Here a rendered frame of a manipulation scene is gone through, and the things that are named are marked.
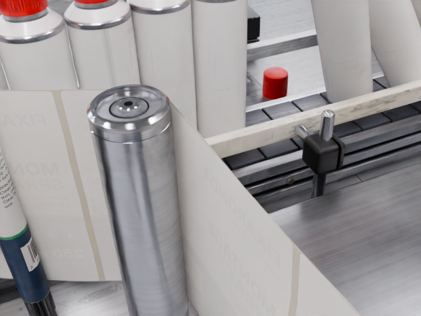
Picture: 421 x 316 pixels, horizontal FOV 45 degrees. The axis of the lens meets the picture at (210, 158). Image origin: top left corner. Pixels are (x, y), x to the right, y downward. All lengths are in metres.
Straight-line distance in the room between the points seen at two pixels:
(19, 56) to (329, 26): 0.27
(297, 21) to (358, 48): 0.42
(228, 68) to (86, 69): 0.12
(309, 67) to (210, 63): 0.35
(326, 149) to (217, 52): 0.13
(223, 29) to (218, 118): 0.09
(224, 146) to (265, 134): 0.04
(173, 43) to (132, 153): 0.21
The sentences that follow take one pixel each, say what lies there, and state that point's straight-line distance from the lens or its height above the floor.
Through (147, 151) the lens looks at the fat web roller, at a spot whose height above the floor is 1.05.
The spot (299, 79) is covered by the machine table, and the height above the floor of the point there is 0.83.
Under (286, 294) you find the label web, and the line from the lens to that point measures 0.19.
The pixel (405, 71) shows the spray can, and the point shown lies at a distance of 0.59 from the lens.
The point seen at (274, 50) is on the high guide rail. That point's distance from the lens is 0.54.
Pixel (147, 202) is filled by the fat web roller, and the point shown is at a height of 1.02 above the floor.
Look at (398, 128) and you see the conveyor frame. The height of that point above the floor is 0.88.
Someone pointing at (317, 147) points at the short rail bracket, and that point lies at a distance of 0.45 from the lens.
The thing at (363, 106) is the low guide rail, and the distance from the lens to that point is 0.54.
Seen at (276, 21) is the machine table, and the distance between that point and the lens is 0.93.
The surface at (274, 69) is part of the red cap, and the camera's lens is 0.69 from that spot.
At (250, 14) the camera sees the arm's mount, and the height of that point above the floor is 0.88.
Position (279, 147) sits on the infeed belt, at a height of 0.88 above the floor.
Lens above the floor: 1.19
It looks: 38 degrees down
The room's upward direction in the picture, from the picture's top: 2 degrees counter-clockwise
